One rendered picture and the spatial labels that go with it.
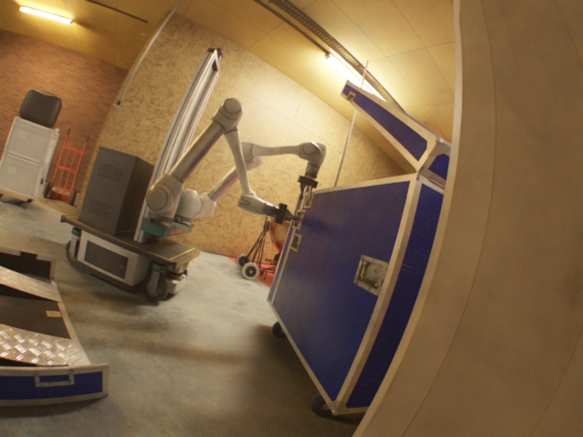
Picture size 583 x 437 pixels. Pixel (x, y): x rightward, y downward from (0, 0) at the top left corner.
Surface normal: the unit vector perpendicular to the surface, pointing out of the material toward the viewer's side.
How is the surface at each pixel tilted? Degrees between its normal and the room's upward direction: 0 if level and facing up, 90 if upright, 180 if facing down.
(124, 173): 90
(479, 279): 90
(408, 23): 180
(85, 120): 90
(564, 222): 90
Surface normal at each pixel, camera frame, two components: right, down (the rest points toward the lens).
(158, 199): 0.27, 0.14
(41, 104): 0.73, 0.17
